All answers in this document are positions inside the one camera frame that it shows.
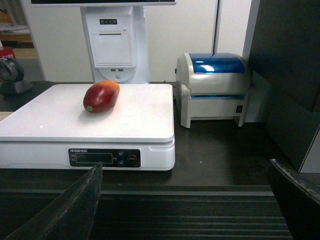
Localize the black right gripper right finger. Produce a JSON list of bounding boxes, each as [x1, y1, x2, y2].
[[267, 159, 320, 240]]

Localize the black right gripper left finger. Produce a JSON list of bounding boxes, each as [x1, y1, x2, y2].
[[5, 162, 103, 240]]

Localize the dark red mango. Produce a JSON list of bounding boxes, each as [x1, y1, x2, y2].
[[83, 80, 120, 113]]

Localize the black checkout counter cabinet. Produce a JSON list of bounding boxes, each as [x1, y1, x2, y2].
[[0, 81, 292, 240]]

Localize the white checkout scale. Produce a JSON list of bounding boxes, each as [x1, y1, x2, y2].
[[0, 84, 175, 171]]

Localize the beige plastic tray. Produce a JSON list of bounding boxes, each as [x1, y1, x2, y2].
[[0, 111, 13, 121]]

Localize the white blue label printer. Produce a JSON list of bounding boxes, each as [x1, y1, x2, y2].
[[175, 52, 251, 128]]

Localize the black orb barcode scanner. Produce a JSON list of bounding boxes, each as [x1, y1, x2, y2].
[[0, 57, 33, 96]]

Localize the red metal box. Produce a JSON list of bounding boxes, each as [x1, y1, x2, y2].
[[0, 46, 16, 59]]

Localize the white POS terminal stand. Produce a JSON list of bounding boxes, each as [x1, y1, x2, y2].
[[31, 0, 176, 84]]

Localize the wooden pallet stack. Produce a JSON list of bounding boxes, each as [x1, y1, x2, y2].
[[0, 0, 34, 49]]

